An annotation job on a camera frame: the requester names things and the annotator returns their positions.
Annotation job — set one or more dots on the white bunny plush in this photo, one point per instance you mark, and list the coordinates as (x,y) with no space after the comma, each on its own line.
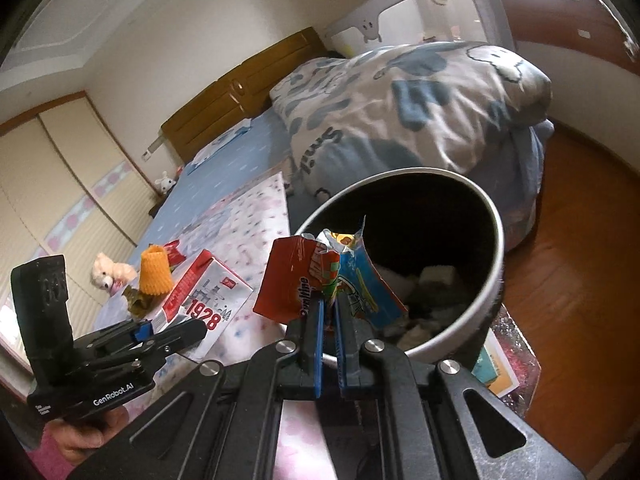
(164,183)

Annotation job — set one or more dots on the white foam block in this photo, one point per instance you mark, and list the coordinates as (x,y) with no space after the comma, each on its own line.
(437,275)

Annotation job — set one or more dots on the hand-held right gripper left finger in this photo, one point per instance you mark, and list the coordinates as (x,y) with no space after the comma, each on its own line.
(318,345)

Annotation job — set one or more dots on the large orange foam net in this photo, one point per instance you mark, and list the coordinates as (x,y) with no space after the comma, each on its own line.
(155,270)

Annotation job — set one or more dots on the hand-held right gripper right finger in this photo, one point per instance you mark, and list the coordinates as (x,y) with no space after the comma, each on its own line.
(342,345)

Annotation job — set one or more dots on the pink floral blanket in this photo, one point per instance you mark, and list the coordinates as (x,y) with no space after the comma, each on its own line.
(240,230)

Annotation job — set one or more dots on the wooden nightstand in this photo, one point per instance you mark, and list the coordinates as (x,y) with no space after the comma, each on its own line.
(156,205)

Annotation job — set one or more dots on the white black round bin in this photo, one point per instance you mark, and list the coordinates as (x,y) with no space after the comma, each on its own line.
(480,280)

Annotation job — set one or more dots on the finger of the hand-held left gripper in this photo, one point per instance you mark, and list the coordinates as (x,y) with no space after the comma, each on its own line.
(175,340)
(141,331)

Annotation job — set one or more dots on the wooden headboard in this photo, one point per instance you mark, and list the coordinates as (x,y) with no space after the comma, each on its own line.
(240,85)

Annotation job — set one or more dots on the wall switch panel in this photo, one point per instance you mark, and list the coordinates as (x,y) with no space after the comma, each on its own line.
(151,147)

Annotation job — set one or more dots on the grey blue patterned quilt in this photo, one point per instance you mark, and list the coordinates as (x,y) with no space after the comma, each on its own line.
(400,105)

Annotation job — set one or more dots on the dark wooden dresser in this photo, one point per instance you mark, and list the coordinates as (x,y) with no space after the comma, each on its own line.
(565,15)

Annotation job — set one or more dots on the person's left hand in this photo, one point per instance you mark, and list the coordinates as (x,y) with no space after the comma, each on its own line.
(85,435)

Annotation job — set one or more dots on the beige teddy bear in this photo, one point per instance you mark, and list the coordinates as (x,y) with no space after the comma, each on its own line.
(110,272)

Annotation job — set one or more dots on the blue white snack wrapper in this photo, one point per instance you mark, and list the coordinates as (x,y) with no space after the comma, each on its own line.
(365,285)

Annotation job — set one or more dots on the blue bed sheet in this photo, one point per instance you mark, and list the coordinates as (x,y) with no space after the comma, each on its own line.
(225,170)

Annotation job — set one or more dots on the red shiny snack wrapper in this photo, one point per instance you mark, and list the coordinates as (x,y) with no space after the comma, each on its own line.
(285,275)

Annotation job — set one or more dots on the red green snack wrapper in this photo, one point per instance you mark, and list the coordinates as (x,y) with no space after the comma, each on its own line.
(175,252)

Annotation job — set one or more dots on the cream sliding door wardrobe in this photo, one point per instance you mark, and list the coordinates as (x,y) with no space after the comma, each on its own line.
(60,185)

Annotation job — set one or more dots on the blue white pillow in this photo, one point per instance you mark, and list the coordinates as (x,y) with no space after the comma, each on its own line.
(220,142)

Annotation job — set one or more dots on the red white carton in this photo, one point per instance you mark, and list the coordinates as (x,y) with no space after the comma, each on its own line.
(210,290)

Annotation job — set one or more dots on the grey mesh bed rail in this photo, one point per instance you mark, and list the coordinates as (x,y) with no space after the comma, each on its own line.
(400,5)

